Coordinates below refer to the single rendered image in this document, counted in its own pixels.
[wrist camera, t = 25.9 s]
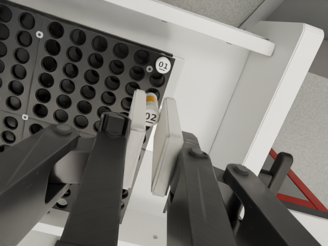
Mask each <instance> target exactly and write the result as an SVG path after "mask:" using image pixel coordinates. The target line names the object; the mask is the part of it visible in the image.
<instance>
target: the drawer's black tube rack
mask: <svg viewBox="0 0 328 246"><path fill-rule="evenodd" d="M155 52H157V53H163V54H165V55H167V56H170V57H173V54H172V53H169V52H166V51H163V50H160V49H157V48H154V47H151V46H148V45H145V44H142V43H139V42H136V41H132V40H129V39H126V38H123V37H120V36H117V35H113V34H110V33H107V32H104V31H102V30H99V29H95V28H92V27H89V26H86V25H83V24H80V23H77V22H74V21H71V20H67V19H64V18H61V17H58V16H55V15H52V14H49V13H46V12H43V11H40V10H37V9H34V8H31V7H28V6H24V5H21V4H18V3H15V2H12V1H9V0H0V153H1V152H3V151H5V150H7V149H8V148H10V147H12V146H14V145H15V144H17V143H19V142H21V141H23V140H24V139H26V138H28V137H30V136H31V135H33V134H35V133H37V132H39V131H40V130H42V129H44V128H46V127H47V126H50V125H53V124H59V123H61V124H66V125H68V126H71V127H74V128H76V129H77V130H78V131H79V133H80V135H79V138H92V137H96V135H97V132H98V128H99V123H100V118H101V114H102V113H103V112H117V113H121V114H124V115H126V116H128V115H129V111H130V108H131V103H132V99H133V95H134V91H135V90H137V89H139V90H143V89H144V85H145V82H146V79H147V75H148V73H149V72H152V70H153V68H152V66H151V63H152V60H153V56H154V53H155ZM78 187H79V184H70V187H69V189H68V190H67V191H66V194H64V195H63V196H62V197H61V198H60V199H65V200H66V201H67V204H66V205H60V204H59V203H58V202H56V203H55V205H54V206H53V207H52V208H53V209H58V210H62V211H66V212H70V209H71V206H72V204H73V201H74V198H75V195H76V193H77V190H78Z"/></svg>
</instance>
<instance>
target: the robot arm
mask: <svg viewBox="0 0 328 246"><path fill-rule="evenodd" d="M145 130H146V93H145V91H143V90H139V89H137V90H135V91H134V95H133V99H132V103H131V108H130V111H129V115H128V116H126V115H124V114H121V113H117V112H103V113H102V114H101V118H100V123H99V128H98V132H97V135H96V137H92V138H79V135H80V133H79V131H78V130H77V129H76V128H74V127H71V126H68V125H66V124H61V123H59V124H53V125H50V126H47V127H46V128H44V129H42V130H40V131H39V132H37V133H35V134H33V135H31V136H30V137H28V138H26V139H24V140H23V141H21V142H19V143H17V144H15V145H14V146H12V147H10V148H8V149H7V150H5V151H3V152H1V153H0V246H17V245H18V244H19V243H20V242H21V240H22V239H23V238H24V237H25V236H26V235H27V234H28V233H29V232H30V231H31V230H32V228H33V227H34V226H35V225H36V224H37V223H38V222H39V221H40V220H41V219H42V218H43V216H44V215H45V214H46V213H47V212H48V211H49V210H50V209H51V208H52V207H53V206H54V205H55V203H56V202H57V201H58V200H59V199H60V198H61V197H62V196H63V195H64V194H65V193H66V191H67V190H68V189H69V187H70V184H79V187H78V190H77V193H76V195H75V198H74V201H73V204H72V206H71V209H70V212H69V215H68V218H67V221H66V224H65V227H64V230H63V232H62V235H61V239H60V240H57V241H56V243H55V246H118V236H119V225H120V214H121V204H122V193H123V189H127V190H128V188H131V186H132V182H133V178H134V174H135V171H136V167H137V163H138V159H139V156H140V152H141V148H142V145H143V141H144V137H145ZM169 187H170V191H169V194H168V197H167V200H166V203H165V206H164V210H163V213H165V212H166V211H167V243H166V246H322V245H321V244H320V243H319V242H318V241H317V240H316V239H315V238H314V237H313V236H312V235H311V234H310V233H309V231H308V230H307V229H306V228H305V227H304V226H303V225H302V224H301V223H300V222H299V221H298V220H297V219H296V218H295V216H294V215H293V214H292V213H291V212H290V211H289V210H288V209H287V208H286V207H285V206H284V205H283V204H282V202H281V201H280V200H279V199H278V198H277V197H276V196H275V195H274V194H273V193H272V192H271V191H270V190H269V188H268V187H267V186H266V185H265V184H264V183H263V182H262V181H261V180H260V179H259V178H258V177H257V176H256V174H255V173H254V172H252V171H251V170H250V169H248V168H247V167H246V166H244V165H241V164H227V166H226V169H225V170H222V169H219V168H217V167H215V166H213V165H212V162H211V159H210V157H209V155H208V154H207V153H205V152H203V151H201V148H200V146H199V143H198V139H197V137H196V136H195V135H194V134H193V133H189V132H185V131H182V130H181V125H180V120H179V115H178V110H177V105H176V101H175V99H174V98H171V97H166V98H164V101H163V105H162V108H161V112H160V118H159V121H158V123H157V126H156V130H155V133H154V138H153V157H152V175H151V193H152V195H155V196H159V197H164V196H167V193H168V190H169ZM243 207H244V216H243V219H242V218H241V216H240V214H241V212H242V209H243Z"/></svg>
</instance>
